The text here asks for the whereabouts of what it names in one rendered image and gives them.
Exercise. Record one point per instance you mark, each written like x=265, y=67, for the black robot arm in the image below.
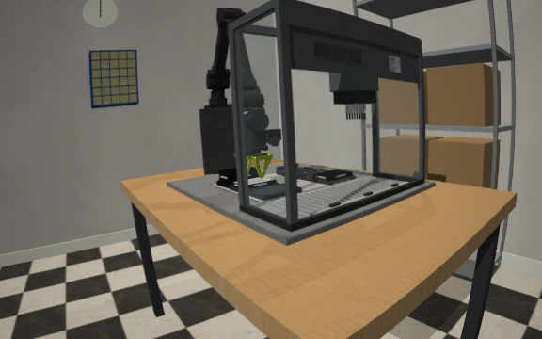
x=224, y=17

